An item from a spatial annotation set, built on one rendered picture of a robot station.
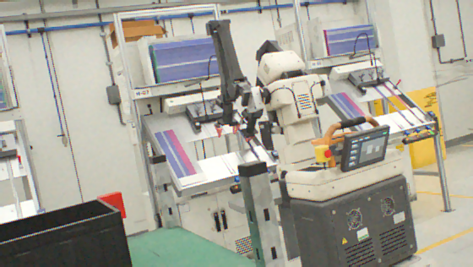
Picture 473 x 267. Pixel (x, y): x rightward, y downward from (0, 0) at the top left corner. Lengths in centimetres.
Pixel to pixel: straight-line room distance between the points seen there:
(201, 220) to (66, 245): 262
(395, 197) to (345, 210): 31
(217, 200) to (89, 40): 222
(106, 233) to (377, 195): 173
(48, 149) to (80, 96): 56
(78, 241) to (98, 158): 405
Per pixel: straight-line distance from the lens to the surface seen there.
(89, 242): 69
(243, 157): 313
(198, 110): 331
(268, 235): 62
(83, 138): 470
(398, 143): 421
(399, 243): 242
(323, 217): 210
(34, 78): 470
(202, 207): 326
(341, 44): 409
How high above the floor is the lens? 118
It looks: 4 degrees down
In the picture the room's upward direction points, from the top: 11 degrees counter-clockwise
